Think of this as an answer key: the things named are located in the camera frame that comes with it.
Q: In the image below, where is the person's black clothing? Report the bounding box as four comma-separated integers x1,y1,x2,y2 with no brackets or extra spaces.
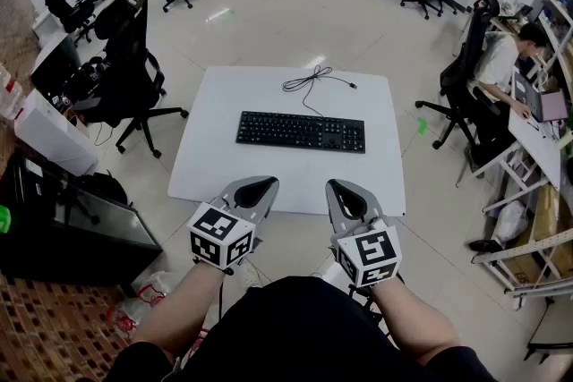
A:
103,276,499,382

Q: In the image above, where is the black keyboard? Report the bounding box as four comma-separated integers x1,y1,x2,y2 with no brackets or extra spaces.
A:
235,110,367,155

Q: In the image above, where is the black mesh office chair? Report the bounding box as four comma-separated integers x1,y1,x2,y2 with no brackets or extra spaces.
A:
73,0,190,159

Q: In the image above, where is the black USB cable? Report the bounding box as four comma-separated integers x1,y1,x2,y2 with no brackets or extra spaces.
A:
281,64,359,118

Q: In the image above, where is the black backpack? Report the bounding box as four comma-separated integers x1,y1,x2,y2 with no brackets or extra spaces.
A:
73,171,132,208

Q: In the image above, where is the white office desk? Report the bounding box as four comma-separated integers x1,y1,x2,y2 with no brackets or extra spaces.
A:
469,102,564,214

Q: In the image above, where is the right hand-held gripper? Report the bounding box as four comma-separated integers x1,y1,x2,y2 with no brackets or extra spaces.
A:
325,178,403,288

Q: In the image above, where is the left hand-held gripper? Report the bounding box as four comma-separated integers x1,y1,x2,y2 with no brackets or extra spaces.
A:
186,174,281,276

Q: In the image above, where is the clear plastic bag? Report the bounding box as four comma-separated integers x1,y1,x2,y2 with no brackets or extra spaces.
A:
105,270,181,344

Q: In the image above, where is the cardboard box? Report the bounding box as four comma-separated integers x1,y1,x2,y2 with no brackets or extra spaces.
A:
503,183,573,285

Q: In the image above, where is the clear water bottle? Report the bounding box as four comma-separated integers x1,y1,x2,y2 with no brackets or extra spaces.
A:
0,61,27,121

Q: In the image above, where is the person's white shoe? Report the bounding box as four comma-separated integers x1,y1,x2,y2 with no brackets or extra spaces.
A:
235,258,263,291

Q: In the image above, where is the black glass cabinet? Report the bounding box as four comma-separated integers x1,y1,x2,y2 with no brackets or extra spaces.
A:
0,150,165,288

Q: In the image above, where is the person's right forearm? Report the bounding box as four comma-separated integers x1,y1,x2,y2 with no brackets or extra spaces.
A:
370,276,462,367

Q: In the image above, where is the white metal shelf rack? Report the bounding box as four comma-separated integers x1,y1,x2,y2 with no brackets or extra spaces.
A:
472,0,573,299

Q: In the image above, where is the person's left forearm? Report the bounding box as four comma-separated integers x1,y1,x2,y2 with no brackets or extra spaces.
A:
129,261,226,366

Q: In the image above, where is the white plastic bag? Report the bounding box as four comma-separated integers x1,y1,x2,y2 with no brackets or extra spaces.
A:
493,199,530,244

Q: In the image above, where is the white box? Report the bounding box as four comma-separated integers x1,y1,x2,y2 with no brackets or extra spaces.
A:
13,88,100,178

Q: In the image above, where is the grey laptop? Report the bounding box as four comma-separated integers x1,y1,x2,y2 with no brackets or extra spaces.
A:
511,71,569,124

